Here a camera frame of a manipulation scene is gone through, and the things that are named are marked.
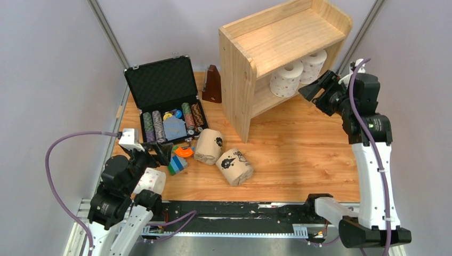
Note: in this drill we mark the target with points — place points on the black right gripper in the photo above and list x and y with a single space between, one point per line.
309 91

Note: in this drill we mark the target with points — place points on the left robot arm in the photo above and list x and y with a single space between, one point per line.
115 219

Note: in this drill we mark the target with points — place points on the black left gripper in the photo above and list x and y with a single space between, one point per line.
162 156

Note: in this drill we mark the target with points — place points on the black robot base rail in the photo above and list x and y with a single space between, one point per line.
238 219

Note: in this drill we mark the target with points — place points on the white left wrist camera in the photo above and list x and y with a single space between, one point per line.
129 140

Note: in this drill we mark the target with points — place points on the light wooden two-tier shelf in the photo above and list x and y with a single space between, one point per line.
252 48

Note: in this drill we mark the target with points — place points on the green blue block stack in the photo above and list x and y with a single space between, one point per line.
177 164

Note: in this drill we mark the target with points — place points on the orange tape measure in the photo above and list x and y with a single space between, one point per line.
183 152

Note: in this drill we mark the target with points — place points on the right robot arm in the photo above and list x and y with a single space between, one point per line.
370 136

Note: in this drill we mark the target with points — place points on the brown paper roll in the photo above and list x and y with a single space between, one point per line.
234 167
209 146

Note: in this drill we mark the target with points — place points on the white floral paper roll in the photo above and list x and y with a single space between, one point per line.
152 180
285 80
312 65

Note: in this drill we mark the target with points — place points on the dark brown wooden metronome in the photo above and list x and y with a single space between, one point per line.
212 85

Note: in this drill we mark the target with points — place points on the black poker chip case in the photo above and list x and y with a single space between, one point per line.
162 86

